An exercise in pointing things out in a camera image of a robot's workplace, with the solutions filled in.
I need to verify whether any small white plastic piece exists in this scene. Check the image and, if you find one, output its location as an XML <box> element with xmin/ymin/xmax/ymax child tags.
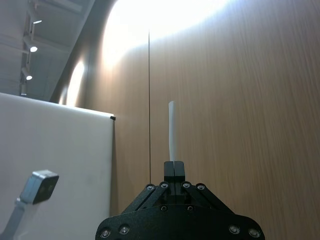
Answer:
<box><xmin>167</xmin><ymin>100</ymin><xmax>177</xmax><ymax>162</ymax></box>

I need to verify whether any white panel board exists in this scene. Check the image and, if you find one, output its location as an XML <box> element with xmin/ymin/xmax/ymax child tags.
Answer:
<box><xmin>0</xmin><ymin>92</ymin><xmax>117</xmax><ymax>240</ymax></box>

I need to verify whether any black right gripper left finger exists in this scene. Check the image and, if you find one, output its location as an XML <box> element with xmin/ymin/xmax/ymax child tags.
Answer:
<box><xmin>121</xmin><ymin>161</ymin><xmax>177</xmax><ymax>214</ymax></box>

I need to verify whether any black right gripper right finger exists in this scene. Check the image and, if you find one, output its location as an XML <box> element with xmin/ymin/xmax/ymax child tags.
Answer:
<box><xmin>174</xmin><ymin>161</ymin><xmax>236</xmax><ymax>215</ymax></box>

